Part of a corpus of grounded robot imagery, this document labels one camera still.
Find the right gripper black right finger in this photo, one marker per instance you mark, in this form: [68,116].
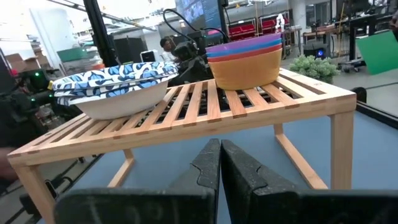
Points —
[245,193]

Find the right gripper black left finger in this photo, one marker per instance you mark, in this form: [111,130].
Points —
[205,180]

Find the red plastic bowl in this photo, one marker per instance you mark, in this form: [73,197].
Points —
[242,56]

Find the yellow plastic bowl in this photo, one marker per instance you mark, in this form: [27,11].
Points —
[245,73]

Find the purple plastic bowl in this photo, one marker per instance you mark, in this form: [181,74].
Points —
[242,43]

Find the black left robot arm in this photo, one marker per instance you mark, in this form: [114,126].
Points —
[197,36]

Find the wooden slatted shelf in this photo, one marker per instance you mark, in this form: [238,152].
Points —
[217,124]

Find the person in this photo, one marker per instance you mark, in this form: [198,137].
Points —
[168,51]

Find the blue table mat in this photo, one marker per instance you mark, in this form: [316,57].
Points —
[255,146]

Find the large display screen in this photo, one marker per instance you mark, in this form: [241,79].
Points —
[199,12]

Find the red bin storage rack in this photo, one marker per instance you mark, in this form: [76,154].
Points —
[242,31]

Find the round green succulent plant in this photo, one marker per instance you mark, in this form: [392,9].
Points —
[314,68]

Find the black box with blue light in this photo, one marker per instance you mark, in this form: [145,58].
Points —
[315,49]

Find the green crate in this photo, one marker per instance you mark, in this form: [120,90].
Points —
[73,53]

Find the black equipment with green lights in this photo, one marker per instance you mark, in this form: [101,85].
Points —
[18,115]

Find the green board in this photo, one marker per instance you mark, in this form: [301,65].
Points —
[379,53]

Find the black rig support post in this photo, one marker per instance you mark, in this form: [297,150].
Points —
[99,31]

